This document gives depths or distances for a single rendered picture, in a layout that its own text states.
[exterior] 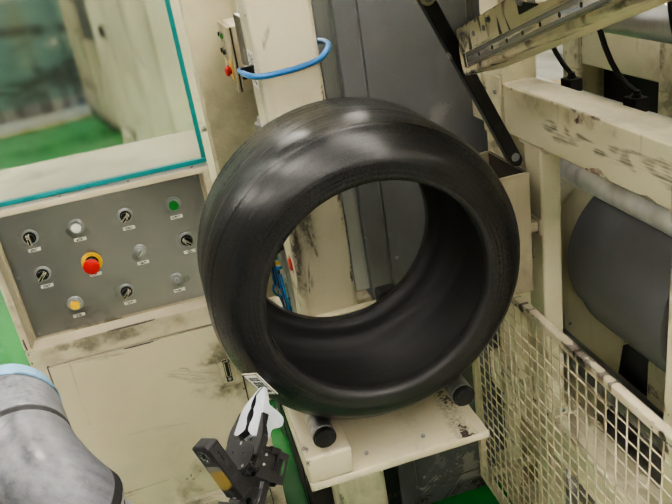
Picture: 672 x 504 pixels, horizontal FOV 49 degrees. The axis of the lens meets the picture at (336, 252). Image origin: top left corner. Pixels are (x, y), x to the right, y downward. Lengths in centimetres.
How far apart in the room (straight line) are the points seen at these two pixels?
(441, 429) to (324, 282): 42
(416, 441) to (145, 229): 86
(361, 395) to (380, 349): 27
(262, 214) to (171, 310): 86
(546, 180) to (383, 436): 67
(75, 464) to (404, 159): 66
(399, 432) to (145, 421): 82
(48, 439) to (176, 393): 121
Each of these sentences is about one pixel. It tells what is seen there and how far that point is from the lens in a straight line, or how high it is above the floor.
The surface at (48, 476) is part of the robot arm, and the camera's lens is 86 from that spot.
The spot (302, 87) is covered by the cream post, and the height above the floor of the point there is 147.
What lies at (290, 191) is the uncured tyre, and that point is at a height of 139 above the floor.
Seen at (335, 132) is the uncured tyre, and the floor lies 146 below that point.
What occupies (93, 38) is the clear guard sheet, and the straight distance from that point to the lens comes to 178.
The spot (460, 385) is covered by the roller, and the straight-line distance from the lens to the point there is 145.
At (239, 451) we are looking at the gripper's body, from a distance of 127.
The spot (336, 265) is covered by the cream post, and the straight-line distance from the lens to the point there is 164.
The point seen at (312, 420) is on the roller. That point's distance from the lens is 142.
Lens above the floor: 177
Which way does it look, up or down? 25 degrees down
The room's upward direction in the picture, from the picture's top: 9 degrees counter-clockwise
